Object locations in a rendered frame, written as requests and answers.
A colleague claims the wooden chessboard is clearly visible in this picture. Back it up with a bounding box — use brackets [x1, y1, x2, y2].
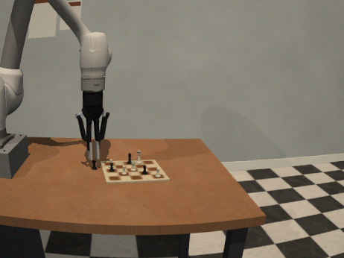
[101, 160, 170, 183]

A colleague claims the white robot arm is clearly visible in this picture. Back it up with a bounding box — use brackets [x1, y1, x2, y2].
[0, 0, 112, 149]

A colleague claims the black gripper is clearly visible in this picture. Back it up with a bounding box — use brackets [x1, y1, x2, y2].
[76, 91, 109, 160]

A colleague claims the white rook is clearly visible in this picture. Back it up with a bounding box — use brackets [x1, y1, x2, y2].
[130, 161, 136, 172]

